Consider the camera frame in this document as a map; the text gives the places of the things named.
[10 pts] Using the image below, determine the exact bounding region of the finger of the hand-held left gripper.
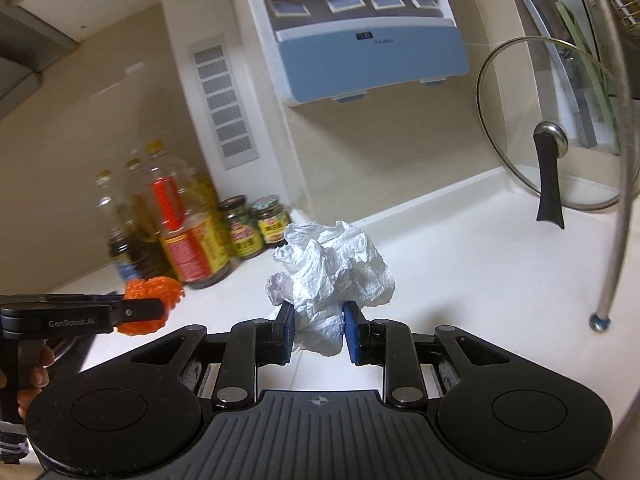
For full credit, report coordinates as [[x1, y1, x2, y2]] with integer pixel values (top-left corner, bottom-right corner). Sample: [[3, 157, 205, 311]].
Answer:
[[111, 298, 167, 332], [45, 292, 126, 306]]

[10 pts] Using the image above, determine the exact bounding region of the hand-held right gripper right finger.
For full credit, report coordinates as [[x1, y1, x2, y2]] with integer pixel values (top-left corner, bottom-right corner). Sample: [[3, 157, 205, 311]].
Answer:
[[342, 301, 523, 409]]

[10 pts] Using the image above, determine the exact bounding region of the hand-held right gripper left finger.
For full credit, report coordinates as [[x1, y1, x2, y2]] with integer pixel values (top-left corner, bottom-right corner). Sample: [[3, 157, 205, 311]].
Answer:
[[117, 302, 297, 409]]

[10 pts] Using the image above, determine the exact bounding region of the orange mesh net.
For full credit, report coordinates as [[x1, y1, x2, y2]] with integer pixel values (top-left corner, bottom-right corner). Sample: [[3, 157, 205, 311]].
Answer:
[[116, 276, 185, 336]]

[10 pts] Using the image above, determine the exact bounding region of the white plastic bag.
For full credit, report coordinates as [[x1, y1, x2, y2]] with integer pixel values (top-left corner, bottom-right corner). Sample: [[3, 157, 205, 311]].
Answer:
[[267, 220, 397, 357]]

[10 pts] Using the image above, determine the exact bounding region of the person's left hand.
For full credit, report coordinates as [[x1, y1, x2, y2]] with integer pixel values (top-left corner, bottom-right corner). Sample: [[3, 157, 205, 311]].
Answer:
[[16, 345, 56, 418]]

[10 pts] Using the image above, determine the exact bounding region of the blue label oil bottle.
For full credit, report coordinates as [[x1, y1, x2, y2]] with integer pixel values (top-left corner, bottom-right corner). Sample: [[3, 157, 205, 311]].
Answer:
[[95, 170, 143, 283]]

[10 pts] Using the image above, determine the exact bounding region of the slim yellow cap bottle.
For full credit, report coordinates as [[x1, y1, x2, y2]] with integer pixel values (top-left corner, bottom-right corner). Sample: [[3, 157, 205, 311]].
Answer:
[[124, 159, 168, 281]]

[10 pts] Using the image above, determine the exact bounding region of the sauce jar with checkered lid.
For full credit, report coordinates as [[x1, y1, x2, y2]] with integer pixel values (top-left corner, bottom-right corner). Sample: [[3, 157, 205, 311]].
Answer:
[[250, 195, 292, 247]]

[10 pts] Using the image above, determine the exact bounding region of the sauce jar with dark lid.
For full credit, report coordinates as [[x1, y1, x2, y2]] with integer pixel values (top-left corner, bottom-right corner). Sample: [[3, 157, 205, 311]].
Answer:
[[217, 195, 265, 261]]

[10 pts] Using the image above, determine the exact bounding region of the range hood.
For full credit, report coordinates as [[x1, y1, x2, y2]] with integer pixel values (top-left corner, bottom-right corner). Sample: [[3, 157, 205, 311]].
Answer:
[[0, 0, 161, 116]]

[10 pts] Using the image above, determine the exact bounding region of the steel dish rack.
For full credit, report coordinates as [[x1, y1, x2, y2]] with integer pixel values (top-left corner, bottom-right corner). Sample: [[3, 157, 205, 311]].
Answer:
[[580, 0, 640, 333]]

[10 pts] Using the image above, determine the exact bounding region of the green cutting board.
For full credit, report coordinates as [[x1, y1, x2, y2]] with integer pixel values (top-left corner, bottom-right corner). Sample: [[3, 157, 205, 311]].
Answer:
[[554, 0, 623, 111]]

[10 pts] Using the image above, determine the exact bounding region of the oil bottle with orange handle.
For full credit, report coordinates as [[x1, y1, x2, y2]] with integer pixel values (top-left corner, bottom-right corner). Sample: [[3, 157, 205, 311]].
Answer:
[[150, 141, 232, 289]]

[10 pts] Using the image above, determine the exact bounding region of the grey wall vent grille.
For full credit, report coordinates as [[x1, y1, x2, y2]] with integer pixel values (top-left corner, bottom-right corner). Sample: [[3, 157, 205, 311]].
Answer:
[[187, 34, 261, 171]]

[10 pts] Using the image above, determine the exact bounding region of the glass pot lid black handle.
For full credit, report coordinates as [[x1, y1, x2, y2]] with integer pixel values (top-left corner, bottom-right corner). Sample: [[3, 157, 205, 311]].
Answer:
[[476, 36, 626, 231]]

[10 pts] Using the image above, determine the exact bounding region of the blue white wall dispenser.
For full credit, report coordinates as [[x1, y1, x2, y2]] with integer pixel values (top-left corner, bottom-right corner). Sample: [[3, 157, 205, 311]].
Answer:
[[250, 0, 471, 107]]

